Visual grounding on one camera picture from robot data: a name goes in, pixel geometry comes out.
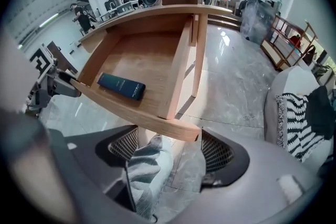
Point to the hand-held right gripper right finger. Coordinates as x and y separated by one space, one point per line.
257 181

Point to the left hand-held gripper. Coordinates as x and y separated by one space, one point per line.
42 65

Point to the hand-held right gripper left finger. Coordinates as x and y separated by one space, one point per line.
89 160

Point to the wooden drawer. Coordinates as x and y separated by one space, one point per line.
136 60

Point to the oval wooden table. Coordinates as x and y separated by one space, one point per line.
200 47

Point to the dark wooden cabinet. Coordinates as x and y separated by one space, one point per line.
65 60

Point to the person's torso white shirt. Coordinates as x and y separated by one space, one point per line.
18 78

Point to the dark blue slim box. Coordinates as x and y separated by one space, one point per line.
120 86

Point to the person's right leg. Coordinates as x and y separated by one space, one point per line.
147 170

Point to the black white striped blanket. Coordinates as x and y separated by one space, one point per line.
296 126

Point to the black cloth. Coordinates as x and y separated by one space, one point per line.
320 112

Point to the white workbench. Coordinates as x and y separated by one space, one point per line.
126 8

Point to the grey round pouf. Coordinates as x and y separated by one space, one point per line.
288 81

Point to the green plant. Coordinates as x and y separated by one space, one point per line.
324 70

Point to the wooden rattan shelf rack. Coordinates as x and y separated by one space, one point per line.
270 47

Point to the dark handbag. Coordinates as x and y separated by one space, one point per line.
309 56

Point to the red bag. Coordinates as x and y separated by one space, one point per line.
295 40

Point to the plastic wrapped dark panel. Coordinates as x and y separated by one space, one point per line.
257 21

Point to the wooden stage platform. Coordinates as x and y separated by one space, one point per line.
223 22

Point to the cardboard box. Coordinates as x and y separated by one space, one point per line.
234 4

